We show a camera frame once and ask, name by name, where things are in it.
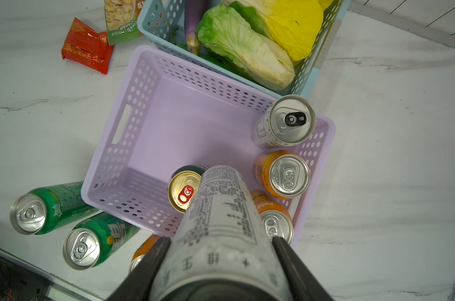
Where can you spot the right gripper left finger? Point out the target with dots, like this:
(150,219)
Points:
(138,284)

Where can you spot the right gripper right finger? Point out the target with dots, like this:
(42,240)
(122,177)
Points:
(303,285)

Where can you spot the orange can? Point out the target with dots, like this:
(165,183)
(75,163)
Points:
(276,218)
(283,174)
(142,251)

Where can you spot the green soda can front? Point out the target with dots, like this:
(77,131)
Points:
(92,241)

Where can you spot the green soda can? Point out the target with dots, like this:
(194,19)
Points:
(92,241)
(45,209)

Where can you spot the white monster can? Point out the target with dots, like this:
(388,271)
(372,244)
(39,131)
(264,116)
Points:
(221,250)
(289,121)

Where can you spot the green soda can back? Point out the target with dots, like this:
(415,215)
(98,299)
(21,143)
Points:
(45,209)

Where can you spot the white Monster can back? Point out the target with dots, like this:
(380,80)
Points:
(289,121)

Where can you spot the purple plastic basket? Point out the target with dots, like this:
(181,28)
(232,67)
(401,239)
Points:
(169,113)

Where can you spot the blue plastic basket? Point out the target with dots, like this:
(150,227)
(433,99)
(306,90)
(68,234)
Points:
(157,20)

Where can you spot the green can gold lid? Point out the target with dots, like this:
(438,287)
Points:
(183,185)

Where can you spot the red snack packet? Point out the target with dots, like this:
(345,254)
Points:
(87,47)

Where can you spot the yellow napa cabbage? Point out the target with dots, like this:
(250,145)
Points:
(294,25)

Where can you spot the green lettuce head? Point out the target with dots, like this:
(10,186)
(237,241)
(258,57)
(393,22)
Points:
(226,33)

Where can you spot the green snack packet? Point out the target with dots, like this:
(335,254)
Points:
(121,20)

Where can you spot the purple eggplant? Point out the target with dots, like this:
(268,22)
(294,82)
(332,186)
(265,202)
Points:
(194,11)

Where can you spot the aluminium mounting rail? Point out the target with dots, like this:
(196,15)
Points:
(20,280)

